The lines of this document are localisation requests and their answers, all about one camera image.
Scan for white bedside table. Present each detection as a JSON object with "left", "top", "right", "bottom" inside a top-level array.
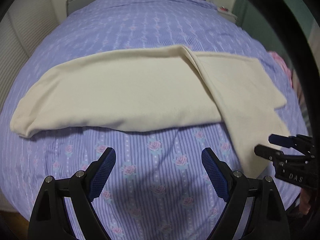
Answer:
[{"left": 217, "top": 10, "right": 238, "bottom": 24}]

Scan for red object on nightstand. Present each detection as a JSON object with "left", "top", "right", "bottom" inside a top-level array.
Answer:
[{"left": 218, "top": 7, "right": 229, "bottom": 12}]

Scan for person right hand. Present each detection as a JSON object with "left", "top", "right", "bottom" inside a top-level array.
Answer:
[{"left": 299, "top": 189, "right": 311, "bottom": 215}]

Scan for green curtain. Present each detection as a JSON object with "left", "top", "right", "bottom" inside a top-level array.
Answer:
[{"left": 232, "top": 0, "right": 314, "bottom": 64}]

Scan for cream fleece pants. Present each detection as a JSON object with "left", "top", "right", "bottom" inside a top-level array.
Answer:
[{"left": 10, "top": 45, "right": 290, "bottom": 178}]

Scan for pink blanket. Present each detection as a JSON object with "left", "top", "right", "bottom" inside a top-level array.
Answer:
[{"left": 268, "top": 51, "right": 293, "bottom": 87}]

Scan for white louvered wardrobe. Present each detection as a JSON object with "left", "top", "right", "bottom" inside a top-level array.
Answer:
[{"left": 1, "top": 0, "right": 59, "bottom": 107}]

